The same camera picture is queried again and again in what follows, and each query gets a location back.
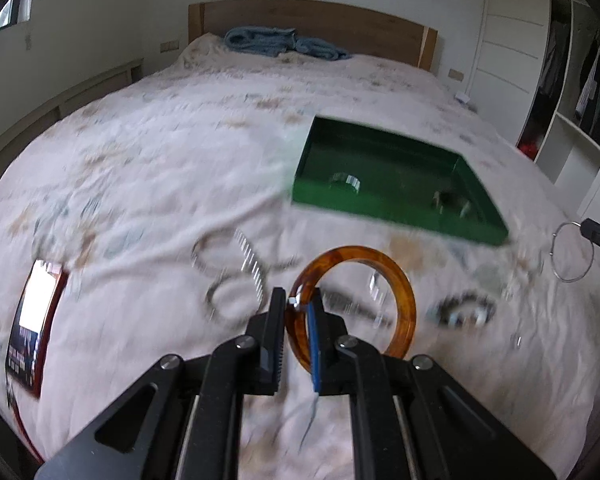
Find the floral white duvet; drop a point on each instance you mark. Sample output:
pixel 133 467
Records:
pixel 121 190

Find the low wooden side bench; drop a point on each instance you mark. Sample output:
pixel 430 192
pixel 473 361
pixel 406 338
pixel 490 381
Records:
pixel 16 138

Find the red object on shelf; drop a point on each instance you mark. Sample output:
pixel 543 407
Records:
pixel 530 146

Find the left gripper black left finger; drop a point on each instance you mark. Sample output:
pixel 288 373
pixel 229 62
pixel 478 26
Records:
pixel 272 342

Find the thin silver hoop bangle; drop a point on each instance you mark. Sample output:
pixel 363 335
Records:
pixel 571 255

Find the amber translucent bangle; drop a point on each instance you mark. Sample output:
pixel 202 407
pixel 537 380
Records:
pixel 306 284

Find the hanging dark clothes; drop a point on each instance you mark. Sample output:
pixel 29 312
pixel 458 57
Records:
pixel 570 77

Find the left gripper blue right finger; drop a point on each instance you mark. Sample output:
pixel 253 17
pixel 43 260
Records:
pixel 327 366

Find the wooden headboard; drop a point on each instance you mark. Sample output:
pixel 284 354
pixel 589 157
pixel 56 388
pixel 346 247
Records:
pixel 356 29

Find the blue folded towel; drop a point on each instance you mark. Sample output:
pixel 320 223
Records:
pixel 272 42

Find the white wardrobe with shelves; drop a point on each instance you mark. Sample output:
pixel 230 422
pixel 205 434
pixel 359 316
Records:
pixel 537 80

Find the green jewelry tray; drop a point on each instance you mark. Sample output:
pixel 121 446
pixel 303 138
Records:
pixel 383 175

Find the smartphone in red case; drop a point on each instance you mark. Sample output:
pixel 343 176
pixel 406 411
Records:
pixel 30 334

